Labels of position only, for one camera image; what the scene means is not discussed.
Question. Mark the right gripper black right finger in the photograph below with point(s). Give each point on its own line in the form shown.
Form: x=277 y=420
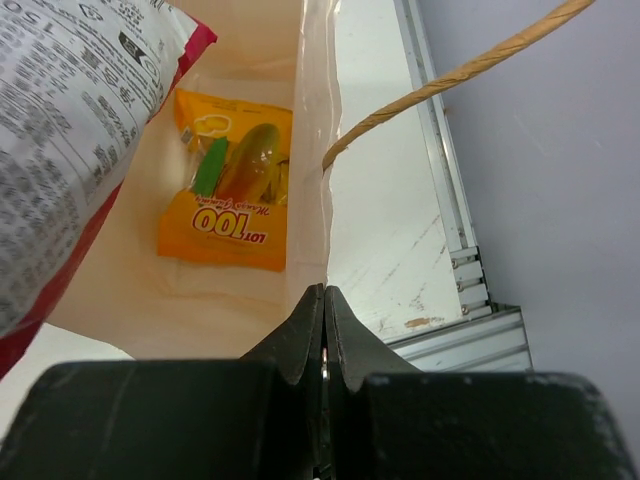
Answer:
x=389 y=420

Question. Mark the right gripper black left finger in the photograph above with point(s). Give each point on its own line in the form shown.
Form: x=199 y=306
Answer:
x=255 y=417

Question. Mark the pink snack bag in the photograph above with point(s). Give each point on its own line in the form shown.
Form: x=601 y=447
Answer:
x=80 y=81

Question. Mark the white paper bag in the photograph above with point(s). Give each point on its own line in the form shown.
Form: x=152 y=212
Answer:
x=120 y=293

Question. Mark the orange Lot 100 gummy bag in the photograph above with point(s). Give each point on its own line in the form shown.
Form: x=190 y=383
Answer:
x=233 y=208

